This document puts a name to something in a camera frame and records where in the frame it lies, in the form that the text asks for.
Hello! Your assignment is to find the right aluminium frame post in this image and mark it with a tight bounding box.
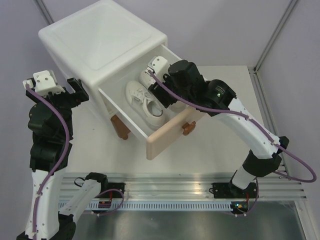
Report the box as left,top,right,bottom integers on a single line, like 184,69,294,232
252,0,300,73

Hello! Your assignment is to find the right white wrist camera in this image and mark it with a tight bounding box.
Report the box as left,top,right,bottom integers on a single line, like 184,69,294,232
147,56,170,78

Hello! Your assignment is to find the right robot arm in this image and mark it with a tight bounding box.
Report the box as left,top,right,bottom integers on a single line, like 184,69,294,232
146,60,290,198

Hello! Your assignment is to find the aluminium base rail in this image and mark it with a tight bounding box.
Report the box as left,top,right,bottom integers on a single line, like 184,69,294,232
59,172,307,202

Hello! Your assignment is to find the aluminium frame post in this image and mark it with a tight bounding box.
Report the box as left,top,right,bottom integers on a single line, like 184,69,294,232
252,0,300,73
34,0,55,25

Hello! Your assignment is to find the brown drawer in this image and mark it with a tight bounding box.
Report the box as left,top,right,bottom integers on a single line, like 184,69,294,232
110,114,131,140

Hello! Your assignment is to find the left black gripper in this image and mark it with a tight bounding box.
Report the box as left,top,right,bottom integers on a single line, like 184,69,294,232
29,76,90,136

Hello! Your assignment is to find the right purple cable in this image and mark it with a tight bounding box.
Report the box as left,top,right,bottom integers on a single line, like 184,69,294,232
148,71,317,183

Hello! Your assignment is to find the white sneaker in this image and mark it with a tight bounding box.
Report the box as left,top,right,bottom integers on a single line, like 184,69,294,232
139,71,186,113
125,81,166,130

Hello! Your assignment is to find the brown bear knob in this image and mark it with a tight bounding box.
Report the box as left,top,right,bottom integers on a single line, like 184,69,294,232
182,121,196,136

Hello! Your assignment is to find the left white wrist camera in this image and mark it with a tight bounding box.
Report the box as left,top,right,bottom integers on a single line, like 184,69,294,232
22,70,66,97

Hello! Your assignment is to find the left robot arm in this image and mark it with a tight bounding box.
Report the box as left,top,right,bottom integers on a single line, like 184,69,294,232
17,78,109,240

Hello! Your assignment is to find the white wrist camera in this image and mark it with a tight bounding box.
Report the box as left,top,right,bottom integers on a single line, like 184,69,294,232
147,56,170,78
22,70,66,97

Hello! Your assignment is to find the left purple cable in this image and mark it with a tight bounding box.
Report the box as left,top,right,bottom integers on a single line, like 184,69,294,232
25,83,70,237

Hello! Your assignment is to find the white slotted cable duct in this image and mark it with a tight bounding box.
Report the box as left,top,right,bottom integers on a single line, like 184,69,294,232
86,200,248,211

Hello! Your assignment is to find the white plastic shoe cabinet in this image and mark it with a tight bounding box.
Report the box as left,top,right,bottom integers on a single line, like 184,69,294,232
37,0,168,118

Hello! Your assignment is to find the beige drawer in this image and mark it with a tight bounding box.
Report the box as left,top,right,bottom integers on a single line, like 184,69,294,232
98,44,205,160

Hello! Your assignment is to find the purple cable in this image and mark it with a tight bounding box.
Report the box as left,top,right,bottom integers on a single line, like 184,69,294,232
25,83,70,237
148,71,317,183

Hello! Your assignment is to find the left aluminium frame post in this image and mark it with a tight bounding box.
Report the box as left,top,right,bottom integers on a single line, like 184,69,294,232
34,0,55,25

